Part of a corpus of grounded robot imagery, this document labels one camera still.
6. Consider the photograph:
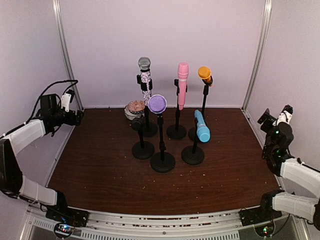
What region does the black microphone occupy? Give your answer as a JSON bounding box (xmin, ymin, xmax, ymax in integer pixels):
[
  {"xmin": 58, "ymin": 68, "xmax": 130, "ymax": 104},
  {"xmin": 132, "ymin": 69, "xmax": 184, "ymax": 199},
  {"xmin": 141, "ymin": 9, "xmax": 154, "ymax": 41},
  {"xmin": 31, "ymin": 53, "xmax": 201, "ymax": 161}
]
[{"xmin": 131, "ymin": 115, "xmax": 144, "ymax": 131}]

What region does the purple microphone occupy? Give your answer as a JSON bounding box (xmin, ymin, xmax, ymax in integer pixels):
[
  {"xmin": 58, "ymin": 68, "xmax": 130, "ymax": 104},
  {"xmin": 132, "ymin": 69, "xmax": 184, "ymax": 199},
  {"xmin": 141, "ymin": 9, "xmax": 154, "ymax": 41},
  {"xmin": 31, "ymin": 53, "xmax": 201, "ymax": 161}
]
[{"xmin": 148, "ymin": 94, "xmax": 167, "ymax": 114}]

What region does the purple microphone's black stand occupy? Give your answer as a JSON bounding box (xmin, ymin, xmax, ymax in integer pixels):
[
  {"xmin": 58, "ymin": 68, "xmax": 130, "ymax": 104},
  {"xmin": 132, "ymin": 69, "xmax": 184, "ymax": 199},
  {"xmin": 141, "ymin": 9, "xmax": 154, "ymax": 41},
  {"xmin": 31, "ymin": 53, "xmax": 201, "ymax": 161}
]
[{"xmin": 150, "ymin": 113, "xmax": 176, "ymax": 173}]

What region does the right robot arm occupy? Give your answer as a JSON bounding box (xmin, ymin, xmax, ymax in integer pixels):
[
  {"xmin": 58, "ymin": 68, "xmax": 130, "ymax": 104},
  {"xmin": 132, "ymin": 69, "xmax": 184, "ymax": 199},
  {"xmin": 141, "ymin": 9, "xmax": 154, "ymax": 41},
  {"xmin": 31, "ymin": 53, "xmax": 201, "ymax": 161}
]
[{"xmin": 256, "ymin": 105, "xmax": 320, "ymax": 230}]

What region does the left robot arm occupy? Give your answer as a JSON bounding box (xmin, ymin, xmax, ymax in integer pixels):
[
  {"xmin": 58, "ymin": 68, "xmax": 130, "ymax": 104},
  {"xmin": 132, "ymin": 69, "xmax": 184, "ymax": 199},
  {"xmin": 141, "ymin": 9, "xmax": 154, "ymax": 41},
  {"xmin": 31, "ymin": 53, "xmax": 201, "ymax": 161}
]
[{"xmin": 0, "ymin": 89, "xmax": 84, "ymax": 222}]

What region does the blue microphone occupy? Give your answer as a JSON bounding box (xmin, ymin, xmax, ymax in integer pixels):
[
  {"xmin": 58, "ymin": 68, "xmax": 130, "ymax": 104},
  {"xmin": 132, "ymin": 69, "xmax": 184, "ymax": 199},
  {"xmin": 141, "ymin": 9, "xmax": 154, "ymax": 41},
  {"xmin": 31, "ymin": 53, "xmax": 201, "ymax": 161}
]
[{"xmin": 194, "ymin": 109, "xmax": 211, "ymax": 143}]

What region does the orange microphone's black stand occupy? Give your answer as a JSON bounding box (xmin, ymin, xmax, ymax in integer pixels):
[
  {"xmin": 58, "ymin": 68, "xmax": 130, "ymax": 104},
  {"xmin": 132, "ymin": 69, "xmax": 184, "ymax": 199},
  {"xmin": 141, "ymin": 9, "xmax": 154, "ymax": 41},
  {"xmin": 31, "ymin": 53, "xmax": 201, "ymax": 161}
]
[{"xmin": 188, "ymin": 83, "xmax": 209, "ymax": 141}]

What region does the orange microphone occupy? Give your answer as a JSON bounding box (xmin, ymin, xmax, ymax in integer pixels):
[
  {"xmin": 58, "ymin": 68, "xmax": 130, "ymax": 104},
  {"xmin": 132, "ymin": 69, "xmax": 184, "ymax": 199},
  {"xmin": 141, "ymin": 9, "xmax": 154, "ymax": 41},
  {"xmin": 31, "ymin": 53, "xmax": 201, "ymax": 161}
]
[{"xmin": 198, "ymin": 66, "xmax": 214, "ymax": 87}]

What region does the rhinestone microphone's black stand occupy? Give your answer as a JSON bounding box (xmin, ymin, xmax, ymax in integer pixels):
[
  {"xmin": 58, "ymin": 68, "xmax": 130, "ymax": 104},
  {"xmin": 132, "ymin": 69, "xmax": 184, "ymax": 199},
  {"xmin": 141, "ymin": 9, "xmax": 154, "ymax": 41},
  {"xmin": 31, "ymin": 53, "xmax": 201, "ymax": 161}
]
[{"xmin": 135, "ymin": 74, "xmax": 159, "ymax": 138}]

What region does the blue microphone's black stand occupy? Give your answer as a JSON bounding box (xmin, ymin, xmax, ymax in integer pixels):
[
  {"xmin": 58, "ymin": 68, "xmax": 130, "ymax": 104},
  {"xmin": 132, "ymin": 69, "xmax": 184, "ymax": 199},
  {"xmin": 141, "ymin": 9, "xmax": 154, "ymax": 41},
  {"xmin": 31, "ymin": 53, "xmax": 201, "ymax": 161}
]
[{"xmin": 181, "ymin": 119, "xmax": 205, "ymax": 165}]

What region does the pink microphone's black stand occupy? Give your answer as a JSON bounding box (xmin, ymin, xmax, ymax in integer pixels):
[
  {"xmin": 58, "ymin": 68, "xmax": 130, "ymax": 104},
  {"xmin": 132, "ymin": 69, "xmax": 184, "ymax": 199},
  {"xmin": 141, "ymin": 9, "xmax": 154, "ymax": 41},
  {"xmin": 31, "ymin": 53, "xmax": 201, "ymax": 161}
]
[{"xmin": 166, "ymin": 79, "xmax": 187, "ymax": 140}]

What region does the silver rhinestone microphone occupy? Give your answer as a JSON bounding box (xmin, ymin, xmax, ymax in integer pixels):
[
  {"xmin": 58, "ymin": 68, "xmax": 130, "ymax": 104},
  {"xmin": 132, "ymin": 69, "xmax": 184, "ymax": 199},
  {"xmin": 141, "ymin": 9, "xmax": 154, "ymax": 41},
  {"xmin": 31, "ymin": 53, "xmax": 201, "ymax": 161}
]
[{"xmin": 137, "ymin": 56, "xmax": 153, "ymax": 106}]

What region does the pink microphone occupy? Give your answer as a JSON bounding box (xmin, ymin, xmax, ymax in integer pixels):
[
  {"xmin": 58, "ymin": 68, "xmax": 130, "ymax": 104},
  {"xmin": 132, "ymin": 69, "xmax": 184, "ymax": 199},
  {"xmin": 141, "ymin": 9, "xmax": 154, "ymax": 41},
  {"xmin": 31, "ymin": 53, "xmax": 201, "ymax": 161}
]
[{"xmin": 177, "ymin": 62, "xmax": 189, "ymax": 111}]

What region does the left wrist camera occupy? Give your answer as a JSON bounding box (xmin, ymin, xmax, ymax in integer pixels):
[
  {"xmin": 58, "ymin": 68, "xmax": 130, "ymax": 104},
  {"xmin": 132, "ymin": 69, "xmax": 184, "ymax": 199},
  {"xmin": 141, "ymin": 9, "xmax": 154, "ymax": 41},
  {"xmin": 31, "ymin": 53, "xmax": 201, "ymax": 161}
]
[{"xmin": 60, "ymin": 89, "xmax": 75, "ymax": 113}]

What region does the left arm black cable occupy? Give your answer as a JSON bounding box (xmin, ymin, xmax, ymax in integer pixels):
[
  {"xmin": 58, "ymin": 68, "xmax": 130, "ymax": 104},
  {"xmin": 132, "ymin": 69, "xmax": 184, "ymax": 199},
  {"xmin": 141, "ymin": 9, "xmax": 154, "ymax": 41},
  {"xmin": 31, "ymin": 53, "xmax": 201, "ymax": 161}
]
[{"xmin": 23, "ymin": 79, "xmax": 79, "ymax": 126}]

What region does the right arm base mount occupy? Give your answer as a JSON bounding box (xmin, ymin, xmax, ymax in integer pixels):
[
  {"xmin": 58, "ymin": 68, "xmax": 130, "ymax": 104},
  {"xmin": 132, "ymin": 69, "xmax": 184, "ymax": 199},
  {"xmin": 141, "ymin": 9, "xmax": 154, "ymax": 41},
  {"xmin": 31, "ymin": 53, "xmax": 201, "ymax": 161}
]
[{"xmin": 238, "ymin": 207, "xmax": 283, "ymax": 238}]

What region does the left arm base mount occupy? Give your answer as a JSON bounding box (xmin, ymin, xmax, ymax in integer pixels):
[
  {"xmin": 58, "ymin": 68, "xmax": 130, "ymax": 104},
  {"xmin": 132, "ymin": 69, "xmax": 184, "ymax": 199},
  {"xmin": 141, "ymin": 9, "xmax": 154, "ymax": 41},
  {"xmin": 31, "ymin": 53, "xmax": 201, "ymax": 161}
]
[{"xmin": 45, "ymin": 208, "xmax": 89, "ymax": 239}]

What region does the front aluminium rail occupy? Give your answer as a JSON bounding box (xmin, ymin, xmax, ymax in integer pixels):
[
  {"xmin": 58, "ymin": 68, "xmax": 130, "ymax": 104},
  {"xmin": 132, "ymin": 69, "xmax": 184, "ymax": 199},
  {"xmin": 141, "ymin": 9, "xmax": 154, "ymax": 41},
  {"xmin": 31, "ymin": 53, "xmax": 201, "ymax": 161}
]
[{"xmin": 24, "ymin": 207, "xmax": 308, "ymax": 240}]

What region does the right aluminium frame post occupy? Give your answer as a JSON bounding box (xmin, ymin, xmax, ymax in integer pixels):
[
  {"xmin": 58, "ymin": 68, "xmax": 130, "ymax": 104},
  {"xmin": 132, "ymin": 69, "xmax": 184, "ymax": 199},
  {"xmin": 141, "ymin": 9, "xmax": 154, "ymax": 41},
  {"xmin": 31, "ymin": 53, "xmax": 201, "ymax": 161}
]
[{"xmin": 241, "ymin": 0, "xmax": 273, "ymax": 112}]

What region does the aluminium frame post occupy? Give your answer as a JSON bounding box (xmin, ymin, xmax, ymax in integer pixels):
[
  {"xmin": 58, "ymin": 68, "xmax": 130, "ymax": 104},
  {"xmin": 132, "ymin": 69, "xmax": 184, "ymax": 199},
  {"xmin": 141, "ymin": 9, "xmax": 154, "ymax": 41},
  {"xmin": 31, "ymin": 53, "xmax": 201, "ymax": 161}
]
[
  {"xmin": 52, "ymin": 0, "xmax": 84, "ymax": 111},
  {"xmin": 241, "ymin": 0, "xmax": 273, "ymax": 112}
]

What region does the left aluminium frame post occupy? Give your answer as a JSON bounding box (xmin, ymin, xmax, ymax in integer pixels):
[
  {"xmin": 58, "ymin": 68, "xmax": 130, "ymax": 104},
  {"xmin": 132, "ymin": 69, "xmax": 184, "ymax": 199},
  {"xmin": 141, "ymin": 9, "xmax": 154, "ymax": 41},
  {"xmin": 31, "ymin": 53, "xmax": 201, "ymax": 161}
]
[{"xmin": 52, "ymin": 0, "xmax": 84, "ymax": 111}]

